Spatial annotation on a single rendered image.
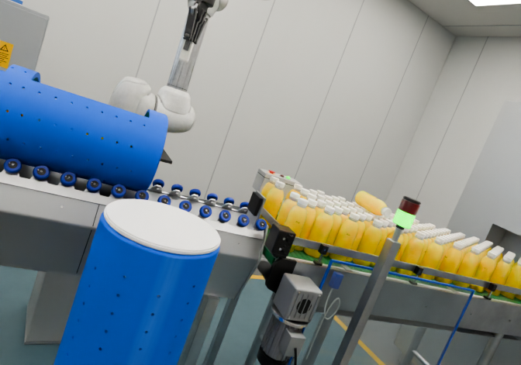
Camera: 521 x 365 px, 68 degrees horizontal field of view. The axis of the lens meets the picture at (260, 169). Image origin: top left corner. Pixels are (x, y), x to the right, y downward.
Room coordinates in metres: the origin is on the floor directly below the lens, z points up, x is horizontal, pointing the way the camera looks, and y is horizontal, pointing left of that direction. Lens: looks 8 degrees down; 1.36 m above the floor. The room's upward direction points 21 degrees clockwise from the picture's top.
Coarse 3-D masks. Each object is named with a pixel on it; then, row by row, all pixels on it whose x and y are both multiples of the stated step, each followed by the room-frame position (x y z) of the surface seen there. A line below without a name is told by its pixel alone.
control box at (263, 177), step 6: (258, 174) 1.82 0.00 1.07; (264, 174) 1.76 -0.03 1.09; (270, 174) 1.77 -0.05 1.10; (276, 174) 1.84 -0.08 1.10; (258, 180) 1.80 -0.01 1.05; (264, 180) 1.76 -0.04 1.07; (282, 180) 1.80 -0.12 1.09; (288, 180) 1.81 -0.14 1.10; (294, 180) 1.88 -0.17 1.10; (252, 186) 1.84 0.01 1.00; (258, 186) 1.78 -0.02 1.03; (288, 186) 1.81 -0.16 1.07
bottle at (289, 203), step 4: (288, 200) 1.48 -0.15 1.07; (292, 200) 1.48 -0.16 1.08; (296, 200) 1.48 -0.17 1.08; (284, 204) 1.48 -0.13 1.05; (288, 204) 1.47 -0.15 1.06; (292, 204) 1.47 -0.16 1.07; (296, 204) 1.47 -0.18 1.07; (280, 208) 1.49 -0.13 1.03; (284, 208) 1.47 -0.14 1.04; (288, 208) 1.46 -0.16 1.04; (280, 212) 1.48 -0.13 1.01; (284, 212) 1.46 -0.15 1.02; (280, 216) 1.47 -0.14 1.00; (284, 216) 1.46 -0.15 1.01; (280, 220) 1.47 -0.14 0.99; (284, 220) 1.46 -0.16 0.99
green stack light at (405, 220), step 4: (396, 212) 1.32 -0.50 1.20; (400, 212) 1.31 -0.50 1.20; (404, 212) 1.30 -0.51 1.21; (396, 216) 1.31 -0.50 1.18; (400, 216) 1.30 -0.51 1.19; (404, 216) 1.29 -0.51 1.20; (408, 216) 1.29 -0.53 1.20; (412, 216) 1.29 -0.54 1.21; (392, 220) 1.33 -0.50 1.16; (396, 220) 1.31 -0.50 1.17; (400, 220) 1.30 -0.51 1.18; (404, 220) 1.29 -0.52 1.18; (408, 220) 1.29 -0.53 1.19; (412, 220) 1.30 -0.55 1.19; (400, 224) 1.29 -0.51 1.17; (404, 224) 1.29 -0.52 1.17; (408, 224) 1.29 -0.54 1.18; (408, 228) 1.29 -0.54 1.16
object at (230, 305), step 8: (232, 304) 1.82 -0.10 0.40; (224, 312) 1.83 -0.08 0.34; (232, 312) 1.83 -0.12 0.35; (224, 320) 1.82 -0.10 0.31; (216, 328) 1.85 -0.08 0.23; (224, 328) 1.83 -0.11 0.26; (216, 336) 1.82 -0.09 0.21; (216, 344) 1.82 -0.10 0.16; (208, 352) 1.84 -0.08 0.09; (216, 352) 1.83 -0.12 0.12; (208, 360) 1.82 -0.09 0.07
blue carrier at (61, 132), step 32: (0, 96) 1.01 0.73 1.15; (32, 96) 1.06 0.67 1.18; (64, 96) 1.11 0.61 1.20; (0, 128) 1.01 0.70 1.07; (32, 128) 1.04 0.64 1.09; (64, 128) 1.07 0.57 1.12; (96, 128) 1.11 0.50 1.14; (128, 128) 1.16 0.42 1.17; (160, 128) 1.22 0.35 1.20; (32, 160) 1.09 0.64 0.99; (64, 160) 1.10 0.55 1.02; (96, 160) 1.12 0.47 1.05; (128, 160) 1.15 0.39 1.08
